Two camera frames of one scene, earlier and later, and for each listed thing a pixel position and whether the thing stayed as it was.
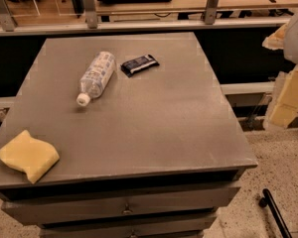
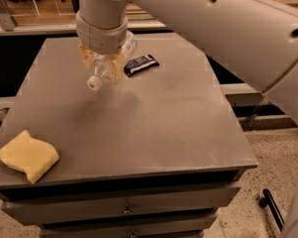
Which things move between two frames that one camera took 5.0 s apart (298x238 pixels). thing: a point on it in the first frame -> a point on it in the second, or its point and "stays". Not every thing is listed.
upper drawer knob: x=126 y=211 stays
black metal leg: x=269 y=200 stays
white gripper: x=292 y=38 -> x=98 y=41
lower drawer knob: x=133 y=235 stays
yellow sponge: x=29 y=155 stays
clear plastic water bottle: x=95 y=76 -> x=109 y=64
